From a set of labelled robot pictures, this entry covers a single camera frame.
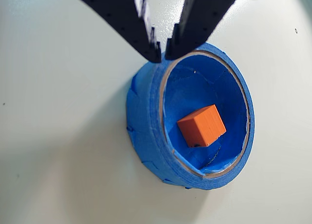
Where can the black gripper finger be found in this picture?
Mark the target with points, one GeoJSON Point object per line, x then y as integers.
{"type": "Point", "coordinates": [126, 24]}
{"type": "Point", "coordinates": [197, 21]}

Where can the orange cube block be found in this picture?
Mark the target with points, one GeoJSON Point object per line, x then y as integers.
{"type": "Point", "coordinates": [202, 126]}

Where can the blue tape roll bin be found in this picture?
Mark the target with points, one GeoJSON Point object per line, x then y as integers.
{"type": "Point", "coordinates": [146, 126]}

